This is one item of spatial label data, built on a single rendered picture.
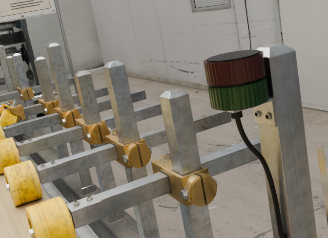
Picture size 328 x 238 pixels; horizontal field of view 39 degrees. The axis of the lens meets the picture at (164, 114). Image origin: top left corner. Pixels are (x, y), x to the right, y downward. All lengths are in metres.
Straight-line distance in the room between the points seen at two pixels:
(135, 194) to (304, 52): 3.82
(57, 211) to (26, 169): 0.25
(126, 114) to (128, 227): 0.38
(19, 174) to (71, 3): 8.76
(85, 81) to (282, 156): 0.75
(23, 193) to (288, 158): 0.58
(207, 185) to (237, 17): 4.53
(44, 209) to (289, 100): 0.40
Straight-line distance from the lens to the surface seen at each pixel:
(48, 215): 0.71
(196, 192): 0.73
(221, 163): 0.82
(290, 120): 0.51
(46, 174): 0.97
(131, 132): 0.96
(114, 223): 1.26
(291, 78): 0.50
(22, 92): 2.14
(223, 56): 0.47
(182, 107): 0.72
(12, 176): 0.95
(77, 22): 9.64
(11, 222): 0.92
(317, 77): 4.44
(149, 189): 0.77
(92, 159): 0.99
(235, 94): 0.45
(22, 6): 2.95
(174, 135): 0.72
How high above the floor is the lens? 1.24
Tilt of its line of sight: 14 degrees down
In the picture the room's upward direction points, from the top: 11 degrees counter-clockwise
